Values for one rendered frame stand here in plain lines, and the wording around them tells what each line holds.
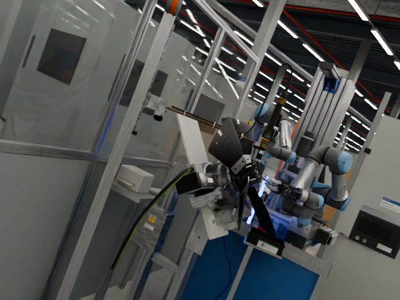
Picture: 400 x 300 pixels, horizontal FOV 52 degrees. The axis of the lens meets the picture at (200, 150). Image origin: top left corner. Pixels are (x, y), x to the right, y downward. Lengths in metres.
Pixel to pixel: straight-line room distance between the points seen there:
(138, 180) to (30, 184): 0.60
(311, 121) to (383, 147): 1.01
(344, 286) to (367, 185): 0.93
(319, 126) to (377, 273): 1.52
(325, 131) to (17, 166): 2.13
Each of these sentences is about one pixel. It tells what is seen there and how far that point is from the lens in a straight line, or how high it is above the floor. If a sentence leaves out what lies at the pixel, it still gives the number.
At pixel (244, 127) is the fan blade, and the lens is 2.36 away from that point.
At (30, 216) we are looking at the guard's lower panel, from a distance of 2.11.
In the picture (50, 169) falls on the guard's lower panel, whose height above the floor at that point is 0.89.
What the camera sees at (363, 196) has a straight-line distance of 3.99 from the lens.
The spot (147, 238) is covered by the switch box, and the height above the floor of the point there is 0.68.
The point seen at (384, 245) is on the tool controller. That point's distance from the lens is 2.53.
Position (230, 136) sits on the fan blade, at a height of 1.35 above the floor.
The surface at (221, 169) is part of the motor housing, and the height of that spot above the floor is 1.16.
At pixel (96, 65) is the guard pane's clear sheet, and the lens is 2.05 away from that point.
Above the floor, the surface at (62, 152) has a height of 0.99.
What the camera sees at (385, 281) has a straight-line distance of 4.07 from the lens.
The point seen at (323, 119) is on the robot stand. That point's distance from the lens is 3.18.
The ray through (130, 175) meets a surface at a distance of 2.34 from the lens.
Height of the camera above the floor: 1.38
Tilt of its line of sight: 4 degrees down
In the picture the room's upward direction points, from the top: 22 degrees clockwise
